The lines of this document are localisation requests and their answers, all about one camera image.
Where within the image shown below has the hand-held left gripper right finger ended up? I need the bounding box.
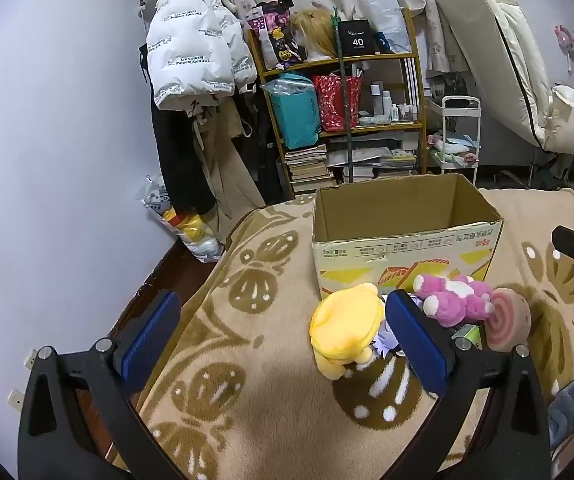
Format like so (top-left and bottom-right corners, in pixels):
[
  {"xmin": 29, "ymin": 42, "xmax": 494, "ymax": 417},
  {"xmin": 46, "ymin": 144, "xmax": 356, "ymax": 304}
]
[{"xmin": 385, "ymin": 289, "xmax": 552, "ymax": 480}]

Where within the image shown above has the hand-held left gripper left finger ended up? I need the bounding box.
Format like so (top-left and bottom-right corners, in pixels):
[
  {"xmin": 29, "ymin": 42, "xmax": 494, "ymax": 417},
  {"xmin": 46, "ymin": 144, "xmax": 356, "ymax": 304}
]
[{"xmin": 17, "ymin": 289, "xmax": 182, "ymax": 480}]

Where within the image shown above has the pink plush toy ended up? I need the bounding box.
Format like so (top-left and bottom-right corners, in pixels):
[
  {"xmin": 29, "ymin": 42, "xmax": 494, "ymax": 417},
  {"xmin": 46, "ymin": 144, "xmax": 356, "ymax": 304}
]
[{"xmin": 412, "ymin": 272, "xmax": 495, "ymax": 328}]

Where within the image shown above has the yellow plush toy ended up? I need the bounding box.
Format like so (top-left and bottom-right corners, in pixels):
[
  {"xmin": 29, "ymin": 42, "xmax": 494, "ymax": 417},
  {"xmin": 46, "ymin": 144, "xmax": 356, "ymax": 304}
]
[{"xmin": 308, "ymin": 282, "xmax": 388, "ymax": 381}]

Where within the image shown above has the printed cardboard box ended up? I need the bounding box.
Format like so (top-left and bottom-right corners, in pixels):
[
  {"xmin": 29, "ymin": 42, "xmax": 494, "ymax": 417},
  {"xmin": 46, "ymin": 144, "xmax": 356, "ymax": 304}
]
[{"xmin": 312, "ymin": 172, "xmax": 504, "ymax": 301}]

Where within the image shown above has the lavender white plush doll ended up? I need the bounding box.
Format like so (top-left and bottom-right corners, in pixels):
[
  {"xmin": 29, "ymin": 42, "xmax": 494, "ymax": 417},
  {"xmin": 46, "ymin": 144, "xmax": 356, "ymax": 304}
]
[{"xmin": 371, "ymin": 292, "xmax": 425, "ymax": 361}]

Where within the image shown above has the small green packet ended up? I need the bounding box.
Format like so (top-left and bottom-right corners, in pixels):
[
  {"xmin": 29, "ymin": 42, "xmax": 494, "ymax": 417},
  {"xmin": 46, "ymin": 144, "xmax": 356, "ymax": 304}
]
[{"xmin": 454, "ymin": 324, "xmax": 482, "ymax": 351}]

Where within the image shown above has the pink swirl round cushion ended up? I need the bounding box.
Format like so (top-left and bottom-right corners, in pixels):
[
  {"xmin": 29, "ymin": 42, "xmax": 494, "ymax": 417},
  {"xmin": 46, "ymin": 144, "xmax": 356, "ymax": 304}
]
[{"xmin": 482, "ymin": 287, "xmax": 532, "ymax": 352}]

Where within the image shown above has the beige patterned blanket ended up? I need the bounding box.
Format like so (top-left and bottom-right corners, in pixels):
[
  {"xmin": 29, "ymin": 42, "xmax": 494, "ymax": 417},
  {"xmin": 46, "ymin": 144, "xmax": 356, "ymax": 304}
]
[{"xmin": 132, "ymin": 187, "xmax": 574, "ymax": 480}]

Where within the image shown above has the plastic bag of toys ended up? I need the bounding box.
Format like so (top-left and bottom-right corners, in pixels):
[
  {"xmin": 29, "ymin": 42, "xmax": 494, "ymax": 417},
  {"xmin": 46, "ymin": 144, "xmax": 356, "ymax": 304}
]
[{"xmin": 139, "ymin": 174, "xmax": 225, "ymax": 263}]

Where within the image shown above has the white rolling cart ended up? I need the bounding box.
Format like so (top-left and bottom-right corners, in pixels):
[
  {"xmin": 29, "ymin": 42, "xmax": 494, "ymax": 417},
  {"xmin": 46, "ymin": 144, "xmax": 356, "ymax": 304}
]
[{"xmin": 426, "ymin": 96, "xmax": 482, "ymax": 186}]

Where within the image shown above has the black hanging garment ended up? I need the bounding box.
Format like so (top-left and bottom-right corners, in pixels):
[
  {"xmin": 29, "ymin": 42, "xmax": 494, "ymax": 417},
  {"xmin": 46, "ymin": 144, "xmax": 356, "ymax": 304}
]
[{"xmin": 151, "ymin": 94, "xmax": 218, "ymax": 216}]

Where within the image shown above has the beige hanging coat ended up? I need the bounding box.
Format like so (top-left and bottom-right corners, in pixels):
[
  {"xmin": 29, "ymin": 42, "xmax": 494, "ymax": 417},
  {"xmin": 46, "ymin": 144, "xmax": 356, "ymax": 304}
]
[{"xmin": 189, "ymin": 97, "xmax": 265, "ymax": 231}]

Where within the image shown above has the pile of magazines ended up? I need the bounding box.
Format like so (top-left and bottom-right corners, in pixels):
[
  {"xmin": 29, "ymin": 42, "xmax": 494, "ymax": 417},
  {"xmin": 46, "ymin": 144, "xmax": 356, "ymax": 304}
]
[{"xmin": 327, "ymin": 132, "xmax": 418, "ymax": 181}]

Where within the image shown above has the black handbag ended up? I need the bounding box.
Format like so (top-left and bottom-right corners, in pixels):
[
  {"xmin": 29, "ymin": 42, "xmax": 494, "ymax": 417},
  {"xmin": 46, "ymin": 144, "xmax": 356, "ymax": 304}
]
[{"xmin": 432, "ymin": 72, "xmax": 468, "ymax": 106}]

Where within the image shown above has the cream folded mattress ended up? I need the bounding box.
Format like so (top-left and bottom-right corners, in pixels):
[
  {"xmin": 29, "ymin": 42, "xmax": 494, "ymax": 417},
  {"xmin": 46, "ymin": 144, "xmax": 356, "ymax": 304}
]
[{"xmin": 435, "ymin": 0, "xmax": 574, "ymax": 161}]

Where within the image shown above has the stack of books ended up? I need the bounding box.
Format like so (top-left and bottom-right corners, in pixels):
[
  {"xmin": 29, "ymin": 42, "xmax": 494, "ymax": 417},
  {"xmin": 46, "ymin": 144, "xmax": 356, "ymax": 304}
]
[{"xmin": 283, "ymin": 145, "xmax": 332, "ymax": 195}]

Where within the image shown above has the pink flower decoration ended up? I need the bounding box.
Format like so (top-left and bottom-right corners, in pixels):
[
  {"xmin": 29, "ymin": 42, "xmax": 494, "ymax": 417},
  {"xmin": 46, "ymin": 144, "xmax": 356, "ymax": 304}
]
[{"xmin": 554, "ymin": 24, "xmax": 574, "ymax": 53}]

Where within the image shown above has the black tote bag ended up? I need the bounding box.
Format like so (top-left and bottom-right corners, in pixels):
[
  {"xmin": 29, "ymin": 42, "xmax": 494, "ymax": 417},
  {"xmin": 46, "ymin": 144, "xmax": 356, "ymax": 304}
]
[{"xmin": 232, "ymin": 95, "xmax": 282, "ymax": 206}]

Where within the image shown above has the yellow wooden shelf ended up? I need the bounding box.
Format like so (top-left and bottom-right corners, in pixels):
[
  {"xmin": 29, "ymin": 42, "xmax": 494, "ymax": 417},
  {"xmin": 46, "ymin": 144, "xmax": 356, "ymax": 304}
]
[{"xmin": 246, "ymin": 7, "xmax": 428, "ymax": 196}]

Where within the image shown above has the green thin pole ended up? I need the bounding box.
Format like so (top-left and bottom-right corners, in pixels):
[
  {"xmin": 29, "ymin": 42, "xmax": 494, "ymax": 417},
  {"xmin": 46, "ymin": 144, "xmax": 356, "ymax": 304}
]
[{"xmin": 331, "ymin": 6, "xmax": 360, "ymax": 183}]

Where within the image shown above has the group of white bottles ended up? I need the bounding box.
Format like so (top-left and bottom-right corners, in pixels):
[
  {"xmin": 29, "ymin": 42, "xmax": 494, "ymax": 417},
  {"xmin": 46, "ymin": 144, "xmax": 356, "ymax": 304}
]
[{"xmin": 369, "ymin": 81, "xmax": 418, "ymax": 123}]

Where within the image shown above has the red patterned bag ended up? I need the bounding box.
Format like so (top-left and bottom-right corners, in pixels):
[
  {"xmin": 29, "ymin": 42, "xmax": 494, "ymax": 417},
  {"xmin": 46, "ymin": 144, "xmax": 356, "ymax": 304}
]
[{"xmin": 313, "ymin": 74, "xmax": 364, "ymax": 132}]

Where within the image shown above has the teal shopping bag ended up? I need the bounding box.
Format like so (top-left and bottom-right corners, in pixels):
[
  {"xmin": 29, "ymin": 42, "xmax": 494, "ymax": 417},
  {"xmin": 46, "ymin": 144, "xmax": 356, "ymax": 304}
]
[{"xmin": 262, "ymin": 74, "xmax": 324, "ymax": 150}]

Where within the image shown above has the white printed puffer jacket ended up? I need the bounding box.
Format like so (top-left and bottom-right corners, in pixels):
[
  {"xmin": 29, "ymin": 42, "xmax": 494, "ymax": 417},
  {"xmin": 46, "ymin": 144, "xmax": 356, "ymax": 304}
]
[{"xmin": 146, "ymin": 0, "xmax": 258, "ymax": 112}]

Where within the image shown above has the black square box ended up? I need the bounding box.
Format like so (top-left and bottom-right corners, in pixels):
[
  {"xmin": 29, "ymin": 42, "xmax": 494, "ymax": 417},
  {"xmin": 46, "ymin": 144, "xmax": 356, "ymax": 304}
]
[{"xmin": 338, "ymin": 19, "xmax": 375, "ymax": 57}]

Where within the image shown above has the clear plastic bag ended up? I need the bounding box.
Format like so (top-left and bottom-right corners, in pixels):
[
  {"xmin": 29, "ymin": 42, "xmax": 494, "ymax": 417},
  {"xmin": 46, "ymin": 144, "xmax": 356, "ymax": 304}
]
[{"xmin": 362, "ymin": 0, "xmax": 412, "ymax": 56}]

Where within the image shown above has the blonde wig on head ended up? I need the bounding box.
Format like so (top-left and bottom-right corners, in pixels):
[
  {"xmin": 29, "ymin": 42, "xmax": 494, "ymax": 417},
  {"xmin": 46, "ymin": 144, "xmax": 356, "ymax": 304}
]
[{"xmin": 292, "ymin": 8, "xmax": 340, "ymax": 63}]

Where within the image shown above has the colourful printed pouch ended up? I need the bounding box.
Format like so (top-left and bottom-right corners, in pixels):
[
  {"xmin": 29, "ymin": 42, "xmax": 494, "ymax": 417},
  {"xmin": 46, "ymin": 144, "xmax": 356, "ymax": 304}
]
[{"xmin": 248, "ymin": 0, "xmax": 300, "ymax": 72}]

